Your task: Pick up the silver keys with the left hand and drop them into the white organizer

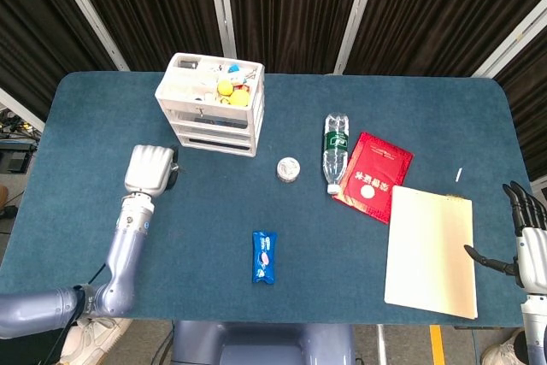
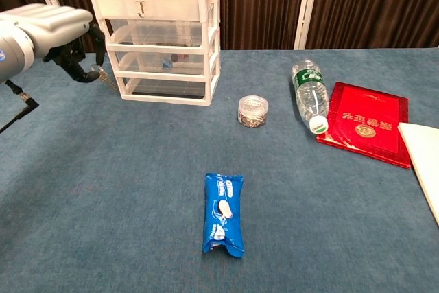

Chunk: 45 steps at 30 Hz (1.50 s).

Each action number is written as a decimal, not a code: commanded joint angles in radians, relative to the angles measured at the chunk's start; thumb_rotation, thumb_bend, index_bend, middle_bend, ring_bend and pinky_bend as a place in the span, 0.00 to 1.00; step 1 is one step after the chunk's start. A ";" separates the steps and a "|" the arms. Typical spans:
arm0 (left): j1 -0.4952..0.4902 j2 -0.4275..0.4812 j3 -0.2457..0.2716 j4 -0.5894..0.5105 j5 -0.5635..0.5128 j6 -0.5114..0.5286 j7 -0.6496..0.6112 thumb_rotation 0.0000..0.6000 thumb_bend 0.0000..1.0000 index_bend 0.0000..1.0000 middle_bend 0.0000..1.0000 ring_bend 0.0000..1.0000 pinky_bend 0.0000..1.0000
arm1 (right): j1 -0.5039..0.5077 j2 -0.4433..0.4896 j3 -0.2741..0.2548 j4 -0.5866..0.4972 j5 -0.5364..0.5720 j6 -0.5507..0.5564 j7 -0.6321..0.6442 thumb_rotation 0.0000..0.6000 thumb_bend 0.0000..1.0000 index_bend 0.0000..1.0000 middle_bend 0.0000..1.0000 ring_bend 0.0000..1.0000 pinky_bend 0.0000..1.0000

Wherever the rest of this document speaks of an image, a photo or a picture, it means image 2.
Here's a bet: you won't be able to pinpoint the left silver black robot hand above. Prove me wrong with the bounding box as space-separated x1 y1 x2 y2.
0 3 107 84

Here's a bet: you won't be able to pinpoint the small silver keys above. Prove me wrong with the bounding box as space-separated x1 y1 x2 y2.
89 65 117 89

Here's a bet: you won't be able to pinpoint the white plastic drawer unit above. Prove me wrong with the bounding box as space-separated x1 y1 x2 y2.
86 0 222 108

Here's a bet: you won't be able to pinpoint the dark brown pleated curtain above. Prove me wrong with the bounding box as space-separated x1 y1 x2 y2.
0 0 439 56

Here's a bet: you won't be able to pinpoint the clear round jar of clips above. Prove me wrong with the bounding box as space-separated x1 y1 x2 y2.
237 95 270 129

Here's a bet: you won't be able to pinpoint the blue cookie snack packet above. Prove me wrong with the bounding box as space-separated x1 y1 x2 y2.
201 172 246 259

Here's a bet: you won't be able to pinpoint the clear water bottle green label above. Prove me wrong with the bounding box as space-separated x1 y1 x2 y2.
291 57 331 135

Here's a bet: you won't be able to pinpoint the red certificate folder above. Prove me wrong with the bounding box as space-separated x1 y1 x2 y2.
316 81 412 170

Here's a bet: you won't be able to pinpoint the white paper sheet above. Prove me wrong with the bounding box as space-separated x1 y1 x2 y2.
397 121 439 227

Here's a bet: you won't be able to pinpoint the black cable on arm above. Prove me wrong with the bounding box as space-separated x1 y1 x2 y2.
0 79 40 134

